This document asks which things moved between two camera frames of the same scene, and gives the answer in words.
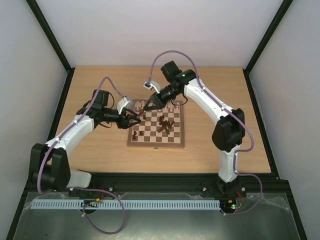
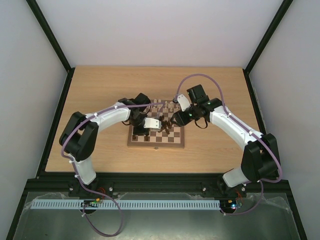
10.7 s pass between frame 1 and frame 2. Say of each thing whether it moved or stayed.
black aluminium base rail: stayed
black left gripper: moved
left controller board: stayed
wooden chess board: stayed
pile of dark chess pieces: stayed
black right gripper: moved
